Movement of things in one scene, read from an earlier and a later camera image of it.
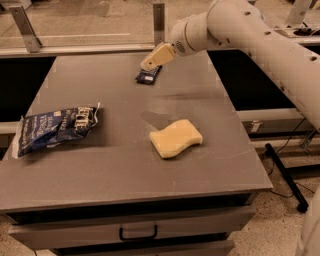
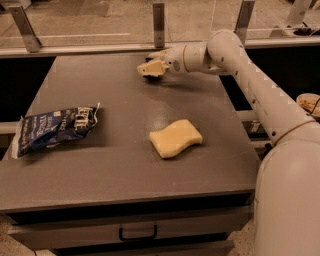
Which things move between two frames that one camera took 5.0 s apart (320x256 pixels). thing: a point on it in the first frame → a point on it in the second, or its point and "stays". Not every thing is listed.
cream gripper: [179, 44] → [175, 60]
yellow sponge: [175, 138] stays
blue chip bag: [48, 129] stays
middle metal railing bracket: [159, 23] stays
